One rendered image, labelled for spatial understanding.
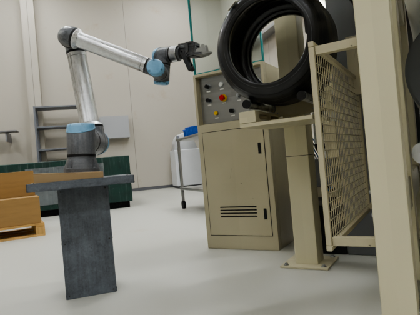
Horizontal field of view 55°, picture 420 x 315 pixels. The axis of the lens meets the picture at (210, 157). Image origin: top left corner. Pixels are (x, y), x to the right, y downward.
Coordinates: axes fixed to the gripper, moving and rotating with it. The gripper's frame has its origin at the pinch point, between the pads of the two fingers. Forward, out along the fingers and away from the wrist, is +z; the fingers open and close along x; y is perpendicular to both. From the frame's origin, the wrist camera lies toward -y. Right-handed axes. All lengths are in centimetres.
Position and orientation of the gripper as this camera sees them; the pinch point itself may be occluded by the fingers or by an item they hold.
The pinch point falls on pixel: (210, 54)
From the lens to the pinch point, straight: 227.0
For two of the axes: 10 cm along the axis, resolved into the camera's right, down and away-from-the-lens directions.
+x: 4.9, -0.4, 8.7
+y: 0.1, -10.0, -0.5
